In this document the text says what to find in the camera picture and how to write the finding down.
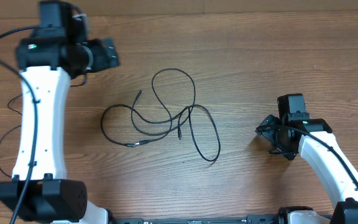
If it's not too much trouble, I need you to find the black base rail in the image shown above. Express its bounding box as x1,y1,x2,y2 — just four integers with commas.
116,215,287,224

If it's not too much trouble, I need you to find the thin black audio cable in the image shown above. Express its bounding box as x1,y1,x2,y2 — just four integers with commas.
100,90,198,148

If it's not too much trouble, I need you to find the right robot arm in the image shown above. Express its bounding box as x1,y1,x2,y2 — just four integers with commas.
255,93,358,223

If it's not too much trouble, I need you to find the thick black USB cable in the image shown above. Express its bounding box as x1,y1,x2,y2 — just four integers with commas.
0,73,88,179

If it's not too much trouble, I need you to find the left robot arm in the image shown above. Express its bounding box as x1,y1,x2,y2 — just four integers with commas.
0,1,119,223

